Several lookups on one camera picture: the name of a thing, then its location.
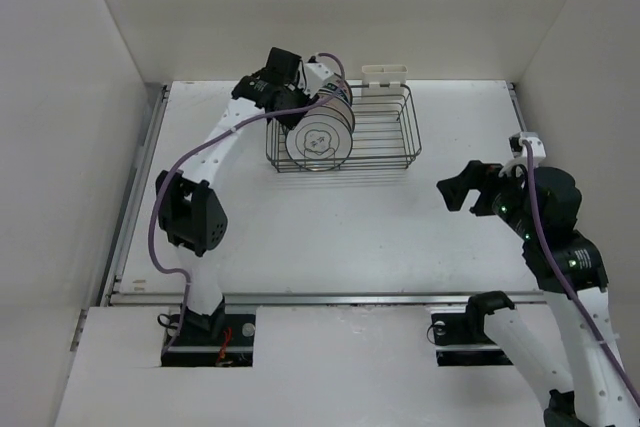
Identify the wire dish rack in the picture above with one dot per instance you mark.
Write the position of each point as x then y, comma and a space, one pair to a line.
386, 134

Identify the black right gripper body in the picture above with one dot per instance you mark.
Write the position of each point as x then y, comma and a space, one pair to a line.
503, 195

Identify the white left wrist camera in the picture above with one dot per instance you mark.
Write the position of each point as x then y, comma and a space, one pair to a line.
314, 76

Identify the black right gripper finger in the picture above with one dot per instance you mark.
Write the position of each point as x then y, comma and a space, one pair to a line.
474, 174
454, 191

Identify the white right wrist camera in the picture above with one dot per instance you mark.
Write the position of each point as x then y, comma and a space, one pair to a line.
527, 150

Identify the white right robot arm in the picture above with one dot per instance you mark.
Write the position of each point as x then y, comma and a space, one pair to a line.
540, 204

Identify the white plate black line drawing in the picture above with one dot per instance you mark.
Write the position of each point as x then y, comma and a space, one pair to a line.
319, 143

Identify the white plastic cutlery holder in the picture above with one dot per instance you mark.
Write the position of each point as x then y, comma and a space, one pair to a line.
384, 76

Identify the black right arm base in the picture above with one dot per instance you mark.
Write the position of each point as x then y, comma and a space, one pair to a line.
457, 346

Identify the aluminium rail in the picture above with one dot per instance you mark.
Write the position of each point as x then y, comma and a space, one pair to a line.
295, 299
134, 190

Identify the aluminium front rail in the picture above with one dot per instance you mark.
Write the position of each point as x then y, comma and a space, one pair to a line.
295, 299

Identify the green rimmed plate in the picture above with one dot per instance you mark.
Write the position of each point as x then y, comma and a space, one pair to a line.
337, 86

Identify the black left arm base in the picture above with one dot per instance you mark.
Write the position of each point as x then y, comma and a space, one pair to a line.
223, 340

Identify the orange sunburst plate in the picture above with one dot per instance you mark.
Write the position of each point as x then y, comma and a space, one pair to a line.
340, 109

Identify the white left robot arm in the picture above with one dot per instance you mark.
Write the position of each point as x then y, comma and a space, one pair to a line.
187, 220

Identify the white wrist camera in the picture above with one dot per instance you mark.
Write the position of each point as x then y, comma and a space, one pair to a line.
314, 76
527, 150

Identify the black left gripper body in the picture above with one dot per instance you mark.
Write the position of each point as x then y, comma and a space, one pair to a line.
296, 96

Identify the aluminium left side rail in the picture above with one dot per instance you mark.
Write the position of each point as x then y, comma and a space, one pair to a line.
134, 190

